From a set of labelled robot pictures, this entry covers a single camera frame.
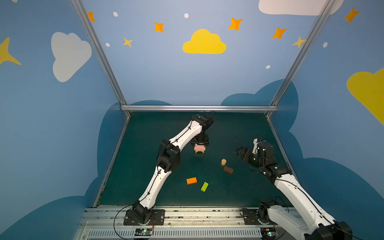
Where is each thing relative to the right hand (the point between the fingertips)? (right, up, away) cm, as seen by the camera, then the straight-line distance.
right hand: (243, 150), depth 83 cm
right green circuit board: (+8, -39, -11) cm, 41 cm away
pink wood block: (-24, 0, +12) cm, 27 cm away
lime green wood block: (-22, -21, +1) cm, 30 cm away
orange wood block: (-29, -18, +3) cm, 35 cm away
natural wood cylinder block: (-9, -9, +10) cm, 16 cm away
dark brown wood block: (-6, -13, +8) cm, 16 cm away
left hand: (-22, +2, +12) cm, 25 cm away
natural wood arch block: (-22, -2, +14) cm, 26 cm away
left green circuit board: (-52, -37, -12) cm, 65 cm away
